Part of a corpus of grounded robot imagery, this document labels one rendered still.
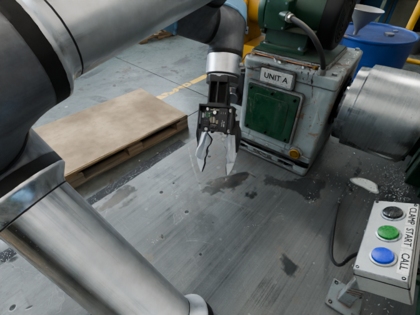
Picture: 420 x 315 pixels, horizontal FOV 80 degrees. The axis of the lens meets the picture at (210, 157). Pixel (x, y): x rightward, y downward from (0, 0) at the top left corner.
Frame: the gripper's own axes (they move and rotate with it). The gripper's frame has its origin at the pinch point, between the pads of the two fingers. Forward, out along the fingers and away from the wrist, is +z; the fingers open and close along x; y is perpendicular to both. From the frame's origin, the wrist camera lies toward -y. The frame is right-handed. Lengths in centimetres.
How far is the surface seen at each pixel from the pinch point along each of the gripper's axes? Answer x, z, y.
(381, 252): 29.7, 7.4, 15.7
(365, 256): 28.1, 8.8, 14.8
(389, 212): 33.4, 2.7, 8.5
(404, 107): 43.7, -18.7, -14.6
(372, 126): 38.6, -13.6, -17.6
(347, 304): 33.1, 27.6, -0.9
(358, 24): 71, -95, -155
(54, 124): -175, 2, -140
